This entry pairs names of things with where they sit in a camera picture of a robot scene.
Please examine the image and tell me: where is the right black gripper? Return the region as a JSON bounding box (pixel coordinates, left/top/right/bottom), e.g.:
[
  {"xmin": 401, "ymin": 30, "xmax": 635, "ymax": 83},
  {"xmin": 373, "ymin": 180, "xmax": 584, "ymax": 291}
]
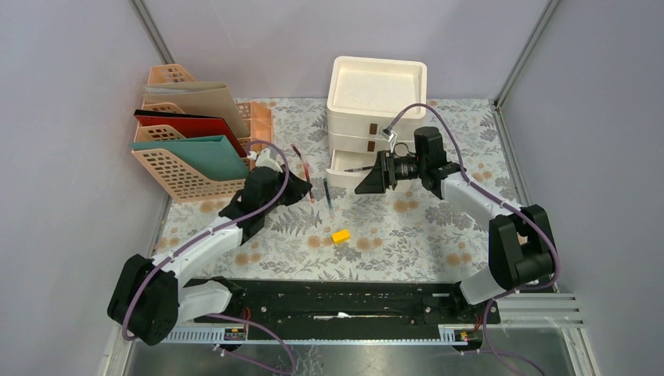
[{"xmin": 355, "ymin": 150, "xmax": 426, "ymax": 195}]

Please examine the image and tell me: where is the blue pen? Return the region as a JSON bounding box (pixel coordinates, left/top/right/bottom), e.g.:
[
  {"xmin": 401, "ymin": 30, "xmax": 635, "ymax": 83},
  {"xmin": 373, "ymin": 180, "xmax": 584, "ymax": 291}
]
[{"xmin": 344, "ymin": 165, "xmax": 373, "ymax": 172}]

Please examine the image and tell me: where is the red capped marker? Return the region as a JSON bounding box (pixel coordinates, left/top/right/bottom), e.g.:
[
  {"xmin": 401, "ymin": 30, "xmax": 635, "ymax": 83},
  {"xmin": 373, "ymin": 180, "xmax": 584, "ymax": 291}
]
[{"xmin": 290, "ymin": 144, "xmax": 309, "ymax": 168}]

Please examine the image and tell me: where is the white bottom drawer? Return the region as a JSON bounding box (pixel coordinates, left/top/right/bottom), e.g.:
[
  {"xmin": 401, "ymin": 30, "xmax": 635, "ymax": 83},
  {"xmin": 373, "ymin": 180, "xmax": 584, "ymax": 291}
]
[{"xmin": 325, "ymin": 150, "xmax": 387, "ymax": 191}]

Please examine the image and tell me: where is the teal folder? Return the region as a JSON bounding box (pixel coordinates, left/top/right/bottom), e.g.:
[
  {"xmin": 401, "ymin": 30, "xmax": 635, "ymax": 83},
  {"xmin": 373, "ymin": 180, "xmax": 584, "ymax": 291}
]
[{"xmin": 128, "ymin": 136, "xmax": 249, "ymax": 181}]

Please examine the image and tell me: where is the clear green pen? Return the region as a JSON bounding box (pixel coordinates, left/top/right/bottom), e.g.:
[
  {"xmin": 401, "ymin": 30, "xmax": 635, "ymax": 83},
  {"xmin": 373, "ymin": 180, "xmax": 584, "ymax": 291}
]
[{"xmin": 323, "ymin": 178, "xmax": 334, "ymax": 213}]

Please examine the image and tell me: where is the white three-drawer cabinet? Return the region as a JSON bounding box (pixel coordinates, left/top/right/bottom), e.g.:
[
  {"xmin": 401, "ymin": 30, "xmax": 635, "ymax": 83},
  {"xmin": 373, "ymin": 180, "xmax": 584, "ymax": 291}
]
[{"xmin": 327, "ymin": 56, "xmax": 428, "ymax": 153}]

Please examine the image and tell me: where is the red ring binder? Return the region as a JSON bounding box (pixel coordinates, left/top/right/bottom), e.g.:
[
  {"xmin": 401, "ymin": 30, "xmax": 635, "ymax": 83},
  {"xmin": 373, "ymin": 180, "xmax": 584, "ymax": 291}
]
[{"xmin": 134, "ymin": 110, "xmax": 247, "ymax": 157}]

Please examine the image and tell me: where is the beige notebook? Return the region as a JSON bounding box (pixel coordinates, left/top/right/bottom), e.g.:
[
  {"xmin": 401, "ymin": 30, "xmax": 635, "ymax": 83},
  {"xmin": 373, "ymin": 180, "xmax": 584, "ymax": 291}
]
[{"xmin": 143, "ymin": 81, "xmax": 251, "ymax": 138}]

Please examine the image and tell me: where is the orange clear pen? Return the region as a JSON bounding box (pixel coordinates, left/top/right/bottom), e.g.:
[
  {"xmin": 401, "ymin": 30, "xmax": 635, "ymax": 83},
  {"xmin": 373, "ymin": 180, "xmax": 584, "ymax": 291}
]
[{"xmin": 304, "ymin": 166, "xmax": 316, "ymax": 204}]

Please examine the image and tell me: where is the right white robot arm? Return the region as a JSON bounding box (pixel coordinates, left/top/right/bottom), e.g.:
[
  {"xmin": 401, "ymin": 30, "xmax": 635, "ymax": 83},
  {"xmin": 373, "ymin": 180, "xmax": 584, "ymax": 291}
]
[{"xmin": 355, "ymin": 126, "xmax": 556, "ymax": 323}]

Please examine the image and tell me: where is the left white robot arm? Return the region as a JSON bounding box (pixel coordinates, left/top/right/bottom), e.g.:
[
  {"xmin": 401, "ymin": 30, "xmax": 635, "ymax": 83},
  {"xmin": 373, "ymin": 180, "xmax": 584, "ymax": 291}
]
[{"xmin": 106, "ymin": 149, "xmax": 312, "ymax": 345}]

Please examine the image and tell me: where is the floral table mat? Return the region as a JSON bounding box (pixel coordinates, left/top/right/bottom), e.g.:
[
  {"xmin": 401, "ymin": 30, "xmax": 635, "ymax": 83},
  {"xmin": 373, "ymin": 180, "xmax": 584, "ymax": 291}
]
[{"xmin": 150, "ymin": 98, "xmax": 517, "ymax": 282}]

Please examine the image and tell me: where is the yellow eraser block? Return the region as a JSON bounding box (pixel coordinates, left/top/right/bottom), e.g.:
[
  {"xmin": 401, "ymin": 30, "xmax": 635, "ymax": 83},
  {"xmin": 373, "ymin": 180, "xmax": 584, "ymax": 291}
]
[{"xmin": 331, "ymin": 230, "xmax": 351, "ymax": 244}]

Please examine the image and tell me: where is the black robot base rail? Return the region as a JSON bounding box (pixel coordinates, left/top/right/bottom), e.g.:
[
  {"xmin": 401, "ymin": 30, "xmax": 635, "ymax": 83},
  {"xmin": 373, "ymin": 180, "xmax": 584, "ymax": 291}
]
[{"xmin": 194, "ymin": 278, "xmax": 507, "ymax": 343}]

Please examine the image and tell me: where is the aluminium corner frame post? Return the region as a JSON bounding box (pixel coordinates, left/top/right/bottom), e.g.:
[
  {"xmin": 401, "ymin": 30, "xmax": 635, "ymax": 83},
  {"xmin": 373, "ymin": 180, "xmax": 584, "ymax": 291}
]
[{"xmin": 128, "ymin": 0, "xmax": 175, "ymax": 64}]

